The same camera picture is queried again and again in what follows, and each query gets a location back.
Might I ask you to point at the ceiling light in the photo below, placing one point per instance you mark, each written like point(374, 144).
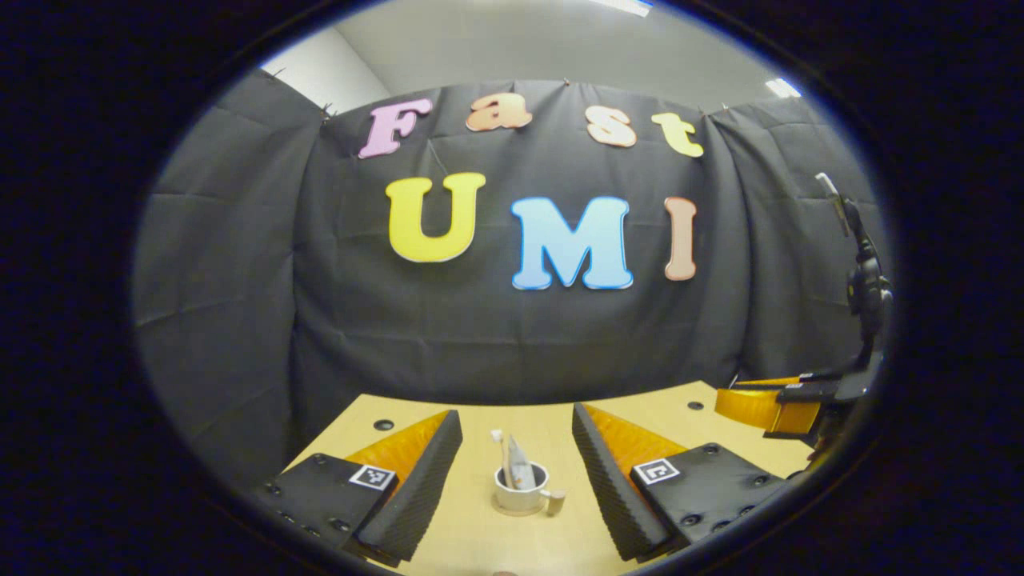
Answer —
point(622, 6)
point(782, 88)

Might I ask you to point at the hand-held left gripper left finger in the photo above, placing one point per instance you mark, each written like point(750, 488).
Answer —
point(420, 496)

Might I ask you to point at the white toothpaste tube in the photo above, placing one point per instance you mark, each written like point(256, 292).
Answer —
point(522, 468)

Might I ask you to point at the black backdrop cloth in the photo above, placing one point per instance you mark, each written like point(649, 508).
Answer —
point(480, 336)

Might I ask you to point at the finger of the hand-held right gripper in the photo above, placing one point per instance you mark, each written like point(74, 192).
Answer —
point(768, 381)
point(752, 408)

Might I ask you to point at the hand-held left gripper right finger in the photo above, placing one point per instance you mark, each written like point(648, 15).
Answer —
point(608, 488)

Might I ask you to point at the light wooden desktop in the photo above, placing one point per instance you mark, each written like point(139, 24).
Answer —
point(520, 420)

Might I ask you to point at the wooden toothbrush with white bristles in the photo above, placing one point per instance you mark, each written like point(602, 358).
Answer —
point(502, 460)

